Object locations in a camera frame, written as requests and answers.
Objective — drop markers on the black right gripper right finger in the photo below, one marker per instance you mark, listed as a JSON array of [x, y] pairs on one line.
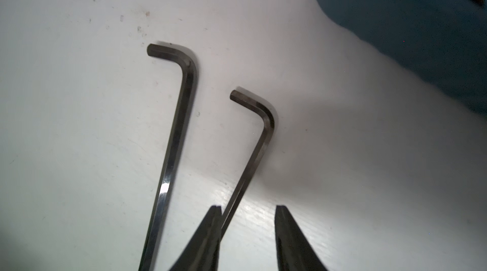
[[293, 250]]

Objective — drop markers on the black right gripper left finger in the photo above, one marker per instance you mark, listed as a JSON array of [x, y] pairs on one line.
[[202, 251]]

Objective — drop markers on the long black hex key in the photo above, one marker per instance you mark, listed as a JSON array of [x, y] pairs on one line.
[[174, 147]]

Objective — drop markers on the short black hex key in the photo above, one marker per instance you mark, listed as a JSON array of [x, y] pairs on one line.
[[264, 110]]

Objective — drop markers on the teal plastic storage box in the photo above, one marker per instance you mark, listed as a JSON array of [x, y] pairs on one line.
[[442, 41]]

